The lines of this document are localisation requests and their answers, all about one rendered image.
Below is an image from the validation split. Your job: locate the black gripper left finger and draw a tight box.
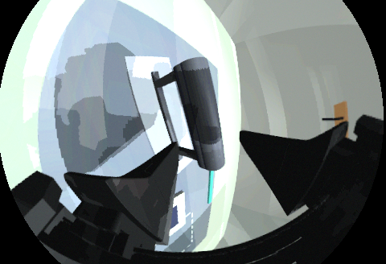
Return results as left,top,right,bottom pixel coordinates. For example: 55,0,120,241
64,142,179,245

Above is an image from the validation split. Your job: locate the grey rectangular mat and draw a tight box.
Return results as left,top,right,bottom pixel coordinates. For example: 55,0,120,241
38,0,212,252

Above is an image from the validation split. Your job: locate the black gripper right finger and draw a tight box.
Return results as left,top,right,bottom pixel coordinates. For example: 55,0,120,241
239,120,350,216

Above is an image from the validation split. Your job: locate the teal flat trowel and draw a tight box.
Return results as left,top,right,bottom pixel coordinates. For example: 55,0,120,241
207,171,213,204

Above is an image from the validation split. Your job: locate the white square tile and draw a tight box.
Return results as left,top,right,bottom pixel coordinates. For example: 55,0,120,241
170,191,186,235

